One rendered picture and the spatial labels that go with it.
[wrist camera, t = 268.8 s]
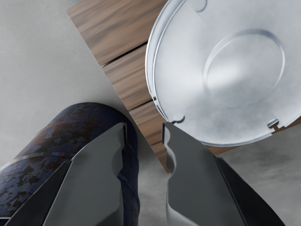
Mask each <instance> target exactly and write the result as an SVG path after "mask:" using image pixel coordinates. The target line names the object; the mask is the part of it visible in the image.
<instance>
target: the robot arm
mask: <svg viewBox="0 0 301 226"><path fill-rule="evenodd" d="M162 144H164V145H165V147H166V148H167V159H166V167H167V168H168V169H169V171H170V172H171V174H172V175H171V177H170V178H169V179H168V181H167V196H166V225H167V226H285V224H284V223H283V222H282V220H281V219H280V218H279V216H278V215H277V214H276V213H275V212H274V210H273V209H272V208H271V207H270V206H269V205H268V204H267V203H266V201H265V200H264V199H263V198H262V197H261V196H260V195H259V194H258V193H257V192H256V191H255V190H254V189H253V188H252V187H251V186H250V185H249V184H248V183H247V182H246V181H245V180H244V179H243V178H242V177H241V176H240V175H239V174H238V173H237V172H236V171H235V170H234V169H233V168H232V167H231V166H230V165H229V164H228V163H227V162H226V161H225V160H224V159H223V158H222V157H216V156H215V155H214V154H213V153H212V152H211V151H210V150H209V149H208V148H207V147H206V146H205V145H203V144H202V143H201V142H199V141H198V140H197V139H195V138H194V137H192V136H191V135H189V134H187V133H186V132H184V131H183V130H181V129H180V128H178V127H177V126H175V125H173V124H172V123H170V122H163V123H162ZM125 145H127V123H123V122H120V123H118V124H116V125H115V126H113V127H112V128H110V129H109V130H107V131H106V132H104V133H102V134H101V135H100V136H98V137H97V138H95V139H94V140H92V141H91V142H90V143H88V144H87V145H86V146H85V147H83V148H82V149H81V150H80V151H79V152H78V153H77V154H76V155H75V156H74V157H73V158H72V160H70V161H64V162H63V163H62V164H61V165H60V166H59V167H58V168H57V169H56V170H55V171H54V173H53V174H52V175H51V176H50V177H49V178H48V179H47V180H46V181H45V182H44V183H43V184H42V185H41V186H40V187H39V188H38V189H37V190H36V191H35V192H34V193H33V194H32V195H31V196H30V198H29V199H28V200H27V201H26V202H25V203H24V204H23V205H22V206H21V207H20V208H19V209H18V210H17V211H16V212H15V213H14V214H13V216H12V217H11V218H10V219H9V220H8V221H7V223H6V224H5V225H4V226H123V217H124V206H123V197H122V189H121V182H120V180H119V179H118V177H117V176H118V173H119V172H120V171H121V169H122V168H123V162H122V152H121V150H122V149H123V147H124V146H125Z"/></svg>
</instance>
